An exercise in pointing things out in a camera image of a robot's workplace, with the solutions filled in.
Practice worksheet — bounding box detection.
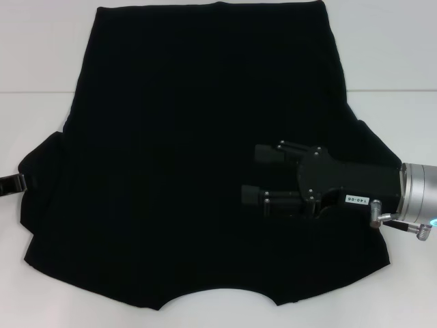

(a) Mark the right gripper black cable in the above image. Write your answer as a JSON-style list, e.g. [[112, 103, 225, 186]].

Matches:
[[370, 199, 435, 242]]

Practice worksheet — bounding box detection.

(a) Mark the black t-shirt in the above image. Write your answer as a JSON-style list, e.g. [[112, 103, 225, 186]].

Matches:
[[17, 0, 403, 312]]

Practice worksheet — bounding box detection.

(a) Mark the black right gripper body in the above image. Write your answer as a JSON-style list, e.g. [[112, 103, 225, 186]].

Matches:
[[296, 146, 403, 220]]

